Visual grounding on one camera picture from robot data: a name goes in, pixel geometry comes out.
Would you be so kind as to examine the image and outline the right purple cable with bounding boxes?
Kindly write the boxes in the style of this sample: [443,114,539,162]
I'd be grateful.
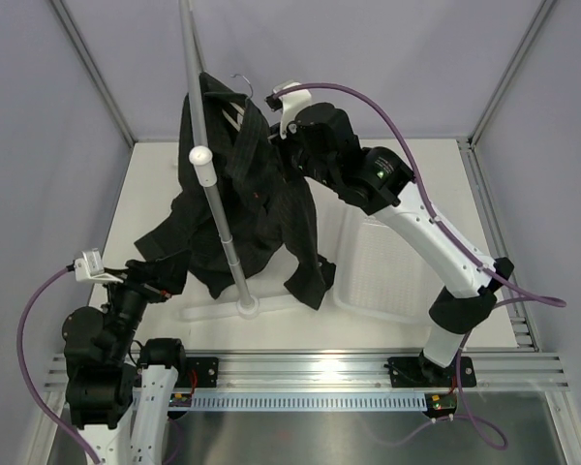
[273,82,567,456]

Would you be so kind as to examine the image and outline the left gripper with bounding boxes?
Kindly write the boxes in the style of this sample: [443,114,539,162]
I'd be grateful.
[97,248,191,361]

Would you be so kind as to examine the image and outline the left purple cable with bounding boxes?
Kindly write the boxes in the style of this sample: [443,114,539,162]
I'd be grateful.
[16,263,103,465]

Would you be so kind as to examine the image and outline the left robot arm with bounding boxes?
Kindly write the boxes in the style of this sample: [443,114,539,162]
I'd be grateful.
[62,272,189,464]

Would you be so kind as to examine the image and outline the grey clothes rack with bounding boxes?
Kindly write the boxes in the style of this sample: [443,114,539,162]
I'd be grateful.
[178,0,301,322]

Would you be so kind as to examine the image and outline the white slotted cable duct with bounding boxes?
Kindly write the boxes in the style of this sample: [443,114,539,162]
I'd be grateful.
[168,392,428,413]

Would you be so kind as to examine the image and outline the cream plastic hanger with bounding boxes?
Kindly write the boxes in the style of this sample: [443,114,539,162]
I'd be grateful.
[222,73,254,132]

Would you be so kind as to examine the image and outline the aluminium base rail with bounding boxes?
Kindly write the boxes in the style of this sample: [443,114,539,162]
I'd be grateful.
[42,352,571,392]

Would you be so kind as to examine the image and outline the black pinstriped shirt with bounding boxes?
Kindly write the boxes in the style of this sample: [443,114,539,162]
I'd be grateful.
[135,73,336,310]

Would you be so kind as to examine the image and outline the purple cable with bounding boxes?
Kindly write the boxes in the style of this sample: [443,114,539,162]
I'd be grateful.
[273,82,567,456]
[16,263,103,465]

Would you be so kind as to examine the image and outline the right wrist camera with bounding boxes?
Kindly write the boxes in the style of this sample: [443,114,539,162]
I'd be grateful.
[265,80,313,140]

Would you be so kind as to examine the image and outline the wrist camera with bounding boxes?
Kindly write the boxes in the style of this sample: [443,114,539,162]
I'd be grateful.
[74,249,124,285]
[265,80,313,140]

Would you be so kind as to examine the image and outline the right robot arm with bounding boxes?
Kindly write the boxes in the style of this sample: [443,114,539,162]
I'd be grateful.
[283,103,514,385]

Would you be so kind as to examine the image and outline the white perforated plastic basket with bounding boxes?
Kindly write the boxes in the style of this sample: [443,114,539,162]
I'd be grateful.
[332,209,443,326]

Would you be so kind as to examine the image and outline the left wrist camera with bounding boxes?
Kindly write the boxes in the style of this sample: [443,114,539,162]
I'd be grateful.
[74,249,124,285]

